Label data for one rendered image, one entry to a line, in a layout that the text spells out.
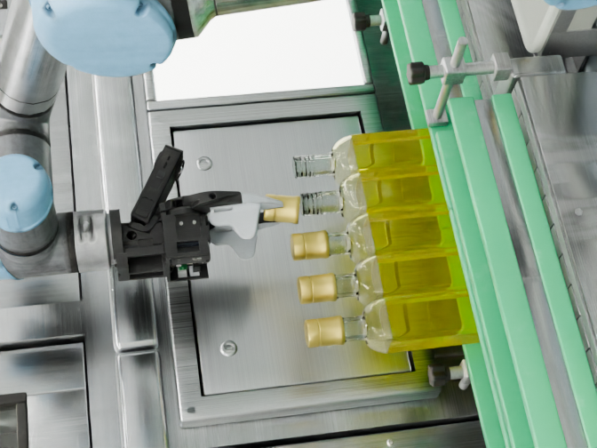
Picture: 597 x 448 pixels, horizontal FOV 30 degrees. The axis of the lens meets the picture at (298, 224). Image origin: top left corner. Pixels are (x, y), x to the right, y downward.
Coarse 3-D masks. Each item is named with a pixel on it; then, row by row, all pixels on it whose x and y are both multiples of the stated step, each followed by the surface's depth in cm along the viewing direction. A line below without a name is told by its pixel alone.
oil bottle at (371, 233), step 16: (416, 208) 139; (432, 208) 140; (352, 224) 138; (368, 224) 138; (384, 224) 138; (400, 224) 138; (416, 224) 138; (432, 224) 138; (448, 224) 139; (352, 240) 137; (368, 240) 137; (384, 240) 137; (400, 240) 137; (416, 240) 137; (432, 240) 137; (448, 240) 138; (352, 256) 139
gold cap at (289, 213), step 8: (280, 200) 139; (288, 200) 139; (296, 200) 139; (280, 208) 139; (288, 208) 139; (296, 208) 139; (264, 216) 139; (272, 216) 139; (280, 216) 139; (288, 216) 139; (296, 216) 139
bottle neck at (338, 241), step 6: (330, 234) 138; (336, 234) 138; (342, 234) 138; (330, 240) 138; (336, 240) 138; (342, 240) 138; (330, 246) 138; (336, 246) 138; (342, 246) 138; (330, 252) 138; (336, 252) 138; (342, 252) 139
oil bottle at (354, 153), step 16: (336, 144) 144; (352, 144) 143; (368, 144) 144; (384, 144) 144; (400, 144) 144; (416, 144) 144; (432, 144) 144; (336, 160) 143; (352, 160) 142; (368, 160) 142; (384, 160) 143; (400, 160) 143; (416, 160) 143; (432, 160) 143; (336, 176) 144
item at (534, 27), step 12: (516, 0) 144; (528, 0) 144; (540, 0) 144; (516, 12) 144; (528, 12) 143; (540, 12) 143; (552, 12) 132; (528, 24) 142; (540, 24) 142; (552, 24) 134; (528, 36) 141; (540, 36) 136; (528, 48) 141; (540, 48) 139
